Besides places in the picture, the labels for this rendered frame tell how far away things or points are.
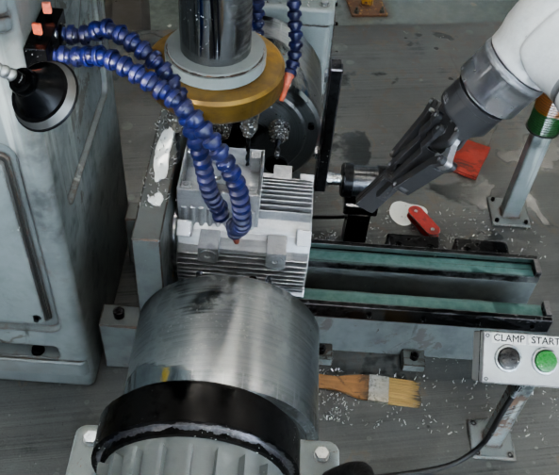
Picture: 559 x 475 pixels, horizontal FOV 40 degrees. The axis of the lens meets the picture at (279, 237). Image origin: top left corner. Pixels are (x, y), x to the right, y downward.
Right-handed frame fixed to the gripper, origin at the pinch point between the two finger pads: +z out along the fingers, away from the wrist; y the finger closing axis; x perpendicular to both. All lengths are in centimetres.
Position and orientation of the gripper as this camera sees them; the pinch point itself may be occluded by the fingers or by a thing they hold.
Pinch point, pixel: (379, 190)
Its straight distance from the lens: 108.1
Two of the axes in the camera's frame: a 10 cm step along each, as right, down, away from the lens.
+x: 8.3, 4.0, 3.8
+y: -0.5, 7.4, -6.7
